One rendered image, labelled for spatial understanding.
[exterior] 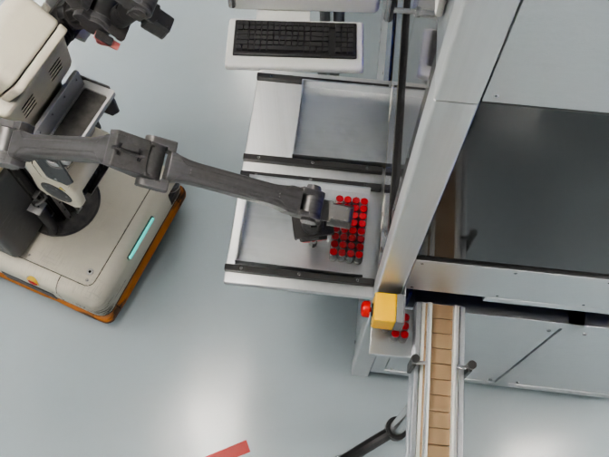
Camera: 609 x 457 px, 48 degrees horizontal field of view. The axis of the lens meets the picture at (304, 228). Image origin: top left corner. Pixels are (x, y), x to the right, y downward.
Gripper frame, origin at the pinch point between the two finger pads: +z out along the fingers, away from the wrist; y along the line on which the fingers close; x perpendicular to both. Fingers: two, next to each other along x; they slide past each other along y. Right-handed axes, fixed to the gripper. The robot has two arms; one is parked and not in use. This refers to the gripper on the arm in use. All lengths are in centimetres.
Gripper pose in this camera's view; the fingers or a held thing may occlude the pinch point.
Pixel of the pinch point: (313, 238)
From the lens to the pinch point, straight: 183.5
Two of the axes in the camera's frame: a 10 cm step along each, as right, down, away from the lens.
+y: 9.9, -1.3, 0.3
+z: 0.2, 4.0, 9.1
